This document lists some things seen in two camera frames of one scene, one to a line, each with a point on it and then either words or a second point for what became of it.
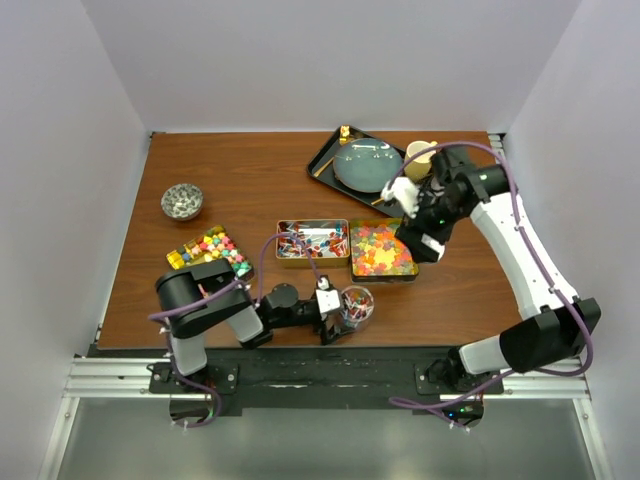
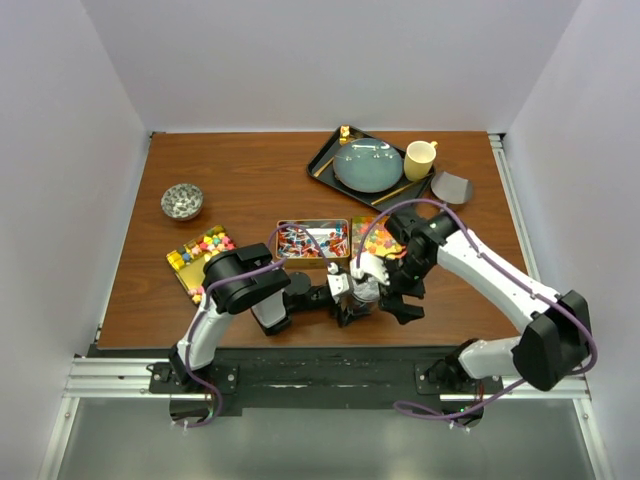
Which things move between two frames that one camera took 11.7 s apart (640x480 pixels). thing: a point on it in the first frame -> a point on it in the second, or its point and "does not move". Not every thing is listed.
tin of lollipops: x=327 y=242 does not move
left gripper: x=330 y=333 -> x=342 y=317
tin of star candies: x=213 y=245 does not move
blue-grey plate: x=365 y=164 does not move
